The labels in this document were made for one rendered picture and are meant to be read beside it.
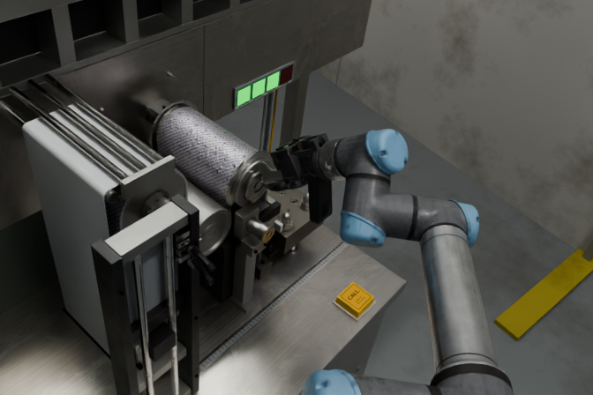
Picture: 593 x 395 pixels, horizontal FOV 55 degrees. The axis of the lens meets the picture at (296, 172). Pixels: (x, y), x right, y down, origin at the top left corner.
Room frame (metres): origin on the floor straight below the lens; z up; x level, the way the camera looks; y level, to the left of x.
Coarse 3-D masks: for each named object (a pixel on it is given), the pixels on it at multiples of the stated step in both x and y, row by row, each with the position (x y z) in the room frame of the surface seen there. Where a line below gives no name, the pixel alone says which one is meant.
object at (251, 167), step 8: (256, 160) 0.93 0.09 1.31; (264, 160) 0.94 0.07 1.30; (248, 168) 0.90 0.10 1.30; (256, 168) 0.92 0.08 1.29; (272, 168) 0.96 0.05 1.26; (240, 176) 0.89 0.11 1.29; (248, 176) 0.90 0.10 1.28; (240, 184) 0.88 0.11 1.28; (240, 192) 0.88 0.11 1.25; (240, 200) 0.89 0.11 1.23; (248, 200) 0.91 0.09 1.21; (256, 200) 0.93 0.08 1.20
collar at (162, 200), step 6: (162, 192) 0.73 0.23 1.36; (150, 198) 0.71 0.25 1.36; (156, 198) 0.71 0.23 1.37; (162, 198) 0.72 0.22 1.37; (168, 198) 0.72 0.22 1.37; (144, 204) 0.71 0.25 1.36; (150, 204) 0.70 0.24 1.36; (156, 204) 0.70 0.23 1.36; (162, 204) 0.70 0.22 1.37; (144, 210) 0.70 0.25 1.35; (150, 210) 0.70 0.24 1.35; (144, 216) 0.69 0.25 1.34
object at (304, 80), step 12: (288, 84) 1.86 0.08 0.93; (300, 84) 1.84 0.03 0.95; (288, 96) 1.86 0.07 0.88; (300, 96) 1.85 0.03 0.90; (288, 108) 1.86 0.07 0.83; (300, 108) 1.86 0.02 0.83; (288, 120) 1.85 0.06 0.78; (300, 120) 1.87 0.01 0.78; (288, 132) 1.85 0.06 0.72; (300, 132) 1.88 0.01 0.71
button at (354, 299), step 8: (352, 288) 0.94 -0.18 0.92; (360, 288) 0.95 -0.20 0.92; (344, 296) 0.92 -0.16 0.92; (352, 296) 0.92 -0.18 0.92; (360, 296) 0.92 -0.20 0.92; (368, 296) 0.93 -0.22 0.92; (344, 304) 0.90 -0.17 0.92; (352, 304) 0.89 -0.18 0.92; (360, 304) 0.90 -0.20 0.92; (368, 304) 0.91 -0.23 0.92; (352, 312) 0.88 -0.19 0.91; (360, 312) 0.88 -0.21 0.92
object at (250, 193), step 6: (252, 174) 0.91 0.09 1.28; (258, 174) 0.91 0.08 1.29; (246, 180) 0.90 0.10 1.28; (252, 180) 0.90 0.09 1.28; (258, 180) 0.91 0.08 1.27; (246, 186) 0.89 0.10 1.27; (252, 186) 0.90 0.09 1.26; (258, 186) 0.91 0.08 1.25; (246, 192) 0.89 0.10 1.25; (252, 192) 0.90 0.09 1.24; (258, 192) 0.92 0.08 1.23; (246, 198) 0.89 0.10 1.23; (252, 198) 0.90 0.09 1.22
